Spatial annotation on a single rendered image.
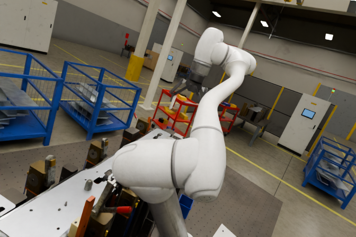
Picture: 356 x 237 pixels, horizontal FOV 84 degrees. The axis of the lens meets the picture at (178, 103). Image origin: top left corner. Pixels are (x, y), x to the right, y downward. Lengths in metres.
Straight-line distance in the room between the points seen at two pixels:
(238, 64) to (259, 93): 7.90
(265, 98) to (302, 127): 1.83
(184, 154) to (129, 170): 0.15
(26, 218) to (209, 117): 0.73
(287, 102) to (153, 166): 8.22
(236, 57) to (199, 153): 0.53
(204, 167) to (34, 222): 0.66
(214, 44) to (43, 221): 0.95
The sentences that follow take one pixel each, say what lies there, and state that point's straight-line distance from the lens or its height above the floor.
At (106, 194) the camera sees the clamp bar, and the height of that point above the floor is 1.16.
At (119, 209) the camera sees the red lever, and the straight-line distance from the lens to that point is 0.84.
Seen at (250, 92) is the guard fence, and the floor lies 1.33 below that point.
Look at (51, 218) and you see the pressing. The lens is 0.97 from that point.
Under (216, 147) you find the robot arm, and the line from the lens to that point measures 0.55.
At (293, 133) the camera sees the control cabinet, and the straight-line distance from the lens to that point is 7.85.
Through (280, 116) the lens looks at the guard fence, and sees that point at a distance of 8.66.
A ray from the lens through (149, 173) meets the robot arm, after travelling 0.55.
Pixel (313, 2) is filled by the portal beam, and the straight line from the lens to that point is 4.54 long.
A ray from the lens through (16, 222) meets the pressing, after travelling 0.96.
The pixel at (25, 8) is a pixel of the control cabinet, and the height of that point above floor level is 1.41.
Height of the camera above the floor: 1.71
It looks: 13 degrees down
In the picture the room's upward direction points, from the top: 21 degrees clockwise
